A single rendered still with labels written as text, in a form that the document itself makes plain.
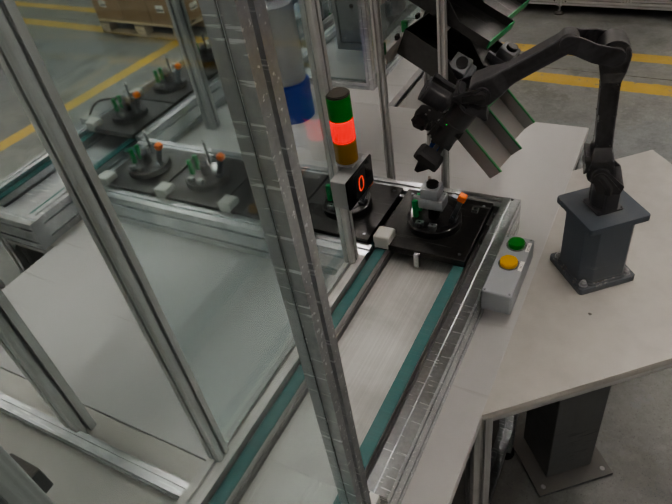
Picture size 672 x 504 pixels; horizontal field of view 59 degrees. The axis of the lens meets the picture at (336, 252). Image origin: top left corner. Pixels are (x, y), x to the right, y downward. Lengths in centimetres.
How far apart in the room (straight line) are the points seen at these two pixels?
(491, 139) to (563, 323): 57
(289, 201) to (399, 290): 101
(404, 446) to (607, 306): 64
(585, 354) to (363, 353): 48
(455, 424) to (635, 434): 118
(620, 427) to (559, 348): 99
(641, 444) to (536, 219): 96
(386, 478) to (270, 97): 81
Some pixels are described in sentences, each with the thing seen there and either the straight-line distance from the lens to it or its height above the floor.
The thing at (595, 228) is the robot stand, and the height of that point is 106.
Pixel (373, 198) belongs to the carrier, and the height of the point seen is 97.
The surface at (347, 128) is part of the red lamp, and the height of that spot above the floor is 135.
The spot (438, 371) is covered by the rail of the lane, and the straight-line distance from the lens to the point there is 123.
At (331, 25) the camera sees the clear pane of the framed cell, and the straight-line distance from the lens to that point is 247.
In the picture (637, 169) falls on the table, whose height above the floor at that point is 86.
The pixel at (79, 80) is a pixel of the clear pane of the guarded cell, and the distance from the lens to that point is 32.
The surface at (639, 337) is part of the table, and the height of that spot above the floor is 86.
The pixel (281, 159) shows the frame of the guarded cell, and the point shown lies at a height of 172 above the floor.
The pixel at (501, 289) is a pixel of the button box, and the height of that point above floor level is 96.
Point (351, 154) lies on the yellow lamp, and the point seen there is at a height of 128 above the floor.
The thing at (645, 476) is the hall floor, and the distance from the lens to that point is 230.
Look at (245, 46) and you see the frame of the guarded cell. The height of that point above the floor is 180.
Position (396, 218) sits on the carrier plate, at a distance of 158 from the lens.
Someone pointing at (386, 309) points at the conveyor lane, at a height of 92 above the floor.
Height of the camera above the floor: 194
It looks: 40 degrees down
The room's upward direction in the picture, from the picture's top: 11 degrees counter-clockwise
